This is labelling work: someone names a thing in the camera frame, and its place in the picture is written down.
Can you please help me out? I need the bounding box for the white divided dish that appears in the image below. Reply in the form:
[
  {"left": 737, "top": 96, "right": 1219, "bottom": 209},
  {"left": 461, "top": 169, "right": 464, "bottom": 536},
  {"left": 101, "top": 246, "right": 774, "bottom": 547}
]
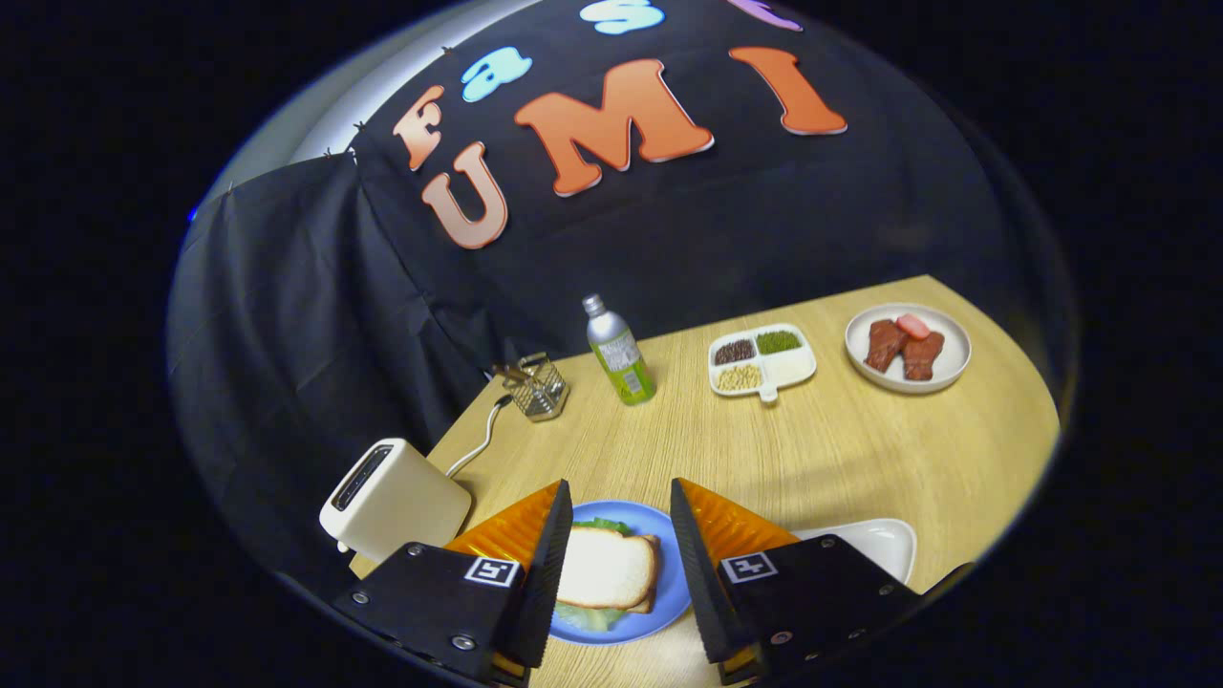
[{"left": 708, "top": 323, "right": 818, "bottom": 404}]

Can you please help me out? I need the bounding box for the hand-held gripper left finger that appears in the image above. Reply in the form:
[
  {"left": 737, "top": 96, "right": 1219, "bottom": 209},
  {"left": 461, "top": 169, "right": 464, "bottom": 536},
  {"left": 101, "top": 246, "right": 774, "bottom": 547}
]
[{"left": 332, "top": 478, "right": 574, "bottom": 687}]

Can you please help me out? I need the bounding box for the round white plate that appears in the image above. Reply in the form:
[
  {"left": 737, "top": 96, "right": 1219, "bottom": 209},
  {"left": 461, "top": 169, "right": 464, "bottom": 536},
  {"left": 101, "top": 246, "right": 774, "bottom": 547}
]
[{"left": 845, "top": 303, "right": 973, "bottom": 396}]

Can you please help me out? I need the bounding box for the white toaster cable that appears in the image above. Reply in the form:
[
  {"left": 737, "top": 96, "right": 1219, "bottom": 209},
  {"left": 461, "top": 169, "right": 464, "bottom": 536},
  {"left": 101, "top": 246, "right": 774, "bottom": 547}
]
[{"left": 445, "top": 394, "right": 515, "bottom": 479}]

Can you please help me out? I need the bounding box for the blue plate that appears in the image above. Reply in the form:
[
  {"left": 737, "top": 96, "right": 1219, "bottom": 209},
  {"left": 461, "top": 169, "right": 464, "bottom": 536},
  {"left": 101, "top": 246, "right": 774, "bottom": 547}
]
[{"left": 549, "top": 500, "right": 693, "bottom": 646}]

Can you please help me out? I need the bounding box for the square white plate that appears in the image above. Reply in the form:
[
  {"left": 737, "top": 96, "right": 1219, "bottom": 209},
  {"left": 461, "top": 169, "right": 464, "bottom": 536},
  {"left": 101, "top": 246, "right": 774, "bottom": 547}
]
[{"left": 791, "top": 518, "right": 918, "bottom": 586}]

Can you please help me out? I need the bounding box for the green lettuce leaf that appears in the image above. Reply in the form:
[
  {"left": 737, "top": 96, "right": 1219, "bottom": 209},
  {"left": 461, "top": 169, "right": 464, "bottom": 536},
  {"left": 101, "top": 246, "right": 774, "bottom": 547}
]
[{"left": 552, "top": 517, "right": 633, "bottom": 633}]

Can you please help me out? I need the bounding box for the brown meat piece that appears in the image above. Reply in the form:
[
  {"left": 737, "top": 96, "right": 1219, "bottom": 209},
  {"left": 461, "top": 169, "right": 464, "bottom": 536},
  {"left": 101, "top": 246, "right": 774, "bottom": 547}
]
[
  {"left": 902, "top": 331, "right": 946, "bottom": 382},
  {"left": 865, "top": 319, "right": 909, "bottom": 374}
]

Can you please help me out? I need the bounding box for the toasted bread slice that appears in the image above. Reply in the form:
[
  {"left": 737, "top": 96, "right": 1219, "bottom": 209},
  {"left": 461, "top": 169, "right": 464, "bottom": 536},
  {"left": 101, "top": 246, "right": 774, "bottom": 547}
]
[{"left": 556, "top": 526, "right": 662, "bottom": 613}]

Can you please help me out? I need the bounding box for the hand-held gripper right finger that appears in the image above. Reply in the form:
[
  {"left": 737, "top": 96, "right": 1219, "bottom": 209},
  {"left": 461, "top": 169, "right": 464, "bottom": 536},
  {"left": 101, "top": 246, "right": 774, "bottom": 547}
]
[{"left": 669, "top": 478, "right": 923, "bottom": 685}]

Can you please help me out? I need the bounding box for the cream toaster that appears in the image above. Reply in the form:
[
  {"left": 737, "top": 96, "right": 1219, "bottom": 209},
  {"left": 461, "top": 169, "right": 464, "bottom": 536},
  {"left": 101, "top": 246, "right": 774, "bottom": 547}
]
[{"left": 319, "top": 438, "right": 473, "bottom": 565}]

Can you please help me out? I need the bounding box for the metal wire basket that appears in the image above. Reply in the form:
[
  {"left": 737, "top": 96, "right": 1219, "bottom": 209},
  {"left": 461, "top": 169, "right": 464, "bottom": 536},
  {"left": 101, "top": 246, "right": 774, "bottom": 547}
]
[{"left": 514, "top": 353, "right": 570, "bottom": 423}]

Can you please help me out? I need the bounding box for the green bottle with silver cap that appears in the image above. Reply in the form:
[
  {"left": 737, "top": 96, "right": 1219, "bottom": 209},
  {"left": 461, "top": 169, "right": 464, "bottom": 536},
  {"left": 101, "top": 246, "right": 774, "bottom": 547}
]
[{"left": 583, "top": 293, "right": 657, "bottom": 406}]

